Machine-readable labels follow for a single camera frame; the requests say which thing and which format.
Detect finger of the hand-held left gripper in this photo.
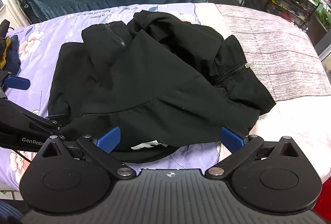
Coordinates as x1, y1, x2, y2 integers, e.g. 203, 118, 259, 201
45, 113, 69, 140
0, 70, 31, 100

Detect purple floral bedsheet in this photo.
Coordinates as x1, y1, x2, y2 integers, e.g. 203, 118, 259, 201
0, 3, 220, 189

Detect black and olive garment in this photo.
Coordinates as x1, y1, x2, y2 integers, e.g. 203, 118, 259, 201
0, 20, 12, 70

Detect green potted plant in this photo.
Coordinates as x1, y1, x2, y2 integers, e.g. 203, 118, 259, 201
314, 2, 331, 31

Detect red plastic object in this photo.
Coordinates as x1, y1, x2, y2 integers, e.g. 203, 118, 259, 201
313, 198, 331, 224

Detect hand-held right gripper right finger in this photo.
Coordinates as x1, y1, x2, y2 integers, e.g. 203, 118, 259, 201
205, 126, 301, 179

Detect black zip jacket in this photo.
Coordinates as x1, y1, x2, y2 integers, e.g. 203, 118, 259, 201
48, 10, 277, 165

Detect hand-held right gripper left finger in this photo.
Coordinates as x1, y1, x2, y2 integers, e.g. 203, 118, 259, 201
41, 126, 136, 180

